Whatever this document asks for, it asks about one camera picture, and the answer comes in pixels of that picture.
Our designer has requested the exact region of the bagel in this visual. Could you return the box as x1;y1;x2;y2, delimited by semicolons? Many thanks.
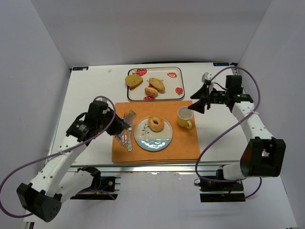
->
148;115;164;132

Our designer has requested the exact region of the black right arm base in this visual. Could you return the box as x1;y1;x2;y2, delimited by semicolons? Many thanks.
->
194;178;245;203

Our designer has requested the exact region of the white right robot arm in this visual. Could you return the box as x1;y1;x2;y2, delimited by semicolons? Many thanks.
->
188;73;286;180

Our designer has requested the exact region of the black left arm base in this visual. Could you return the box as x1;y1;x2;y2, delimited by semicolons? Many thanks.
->
70;166;120;200

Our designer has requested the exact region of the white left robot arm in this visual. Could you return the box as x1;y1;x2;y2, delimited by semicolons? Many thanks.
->
17;100;129;222

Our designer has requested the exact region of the brown bread slice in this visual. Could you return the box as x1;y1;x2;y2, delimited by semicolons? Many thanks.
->
125;73;143;88

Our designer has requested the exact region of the oval bread roll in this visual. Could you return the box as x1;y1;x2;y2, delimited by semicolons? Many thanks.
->
149;78;165;93

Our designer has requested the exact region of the silver fork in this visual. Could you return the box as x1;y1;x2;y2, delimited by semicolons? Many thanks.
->
123;112;129;148

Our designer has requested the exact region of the silver spoon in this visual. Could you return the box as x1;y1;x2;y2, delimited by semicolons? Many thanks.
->
121;133;127;147

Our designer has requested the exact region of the silver table knife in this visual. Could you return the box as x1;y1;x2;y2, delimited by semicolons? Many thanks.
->
127;127;132;152

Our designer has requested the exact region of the yellow mug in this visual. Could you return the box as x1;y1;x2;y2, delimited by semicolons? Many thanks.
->
177;106;193;129

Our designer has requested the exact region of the strawberry pattern serving tray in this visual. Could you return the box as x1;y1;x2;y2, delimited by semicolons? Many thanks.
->
127;67;185;101

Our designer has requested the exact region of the white blue ceramic plate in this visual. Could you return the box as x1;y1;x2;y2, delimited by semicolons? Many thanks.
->
134;117;173;152

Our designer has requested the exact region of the orange cloth placemat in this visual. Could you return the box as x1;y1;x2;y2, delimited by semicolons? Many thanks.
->
112;100;200;163

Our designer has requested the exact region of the small round bun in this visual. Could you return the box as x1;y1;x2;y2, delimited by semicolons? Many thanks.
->
145;87;159;97

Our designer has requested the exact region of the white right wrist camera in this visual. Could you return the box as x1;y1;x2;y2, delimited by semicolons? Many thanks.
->
202;72;214;94

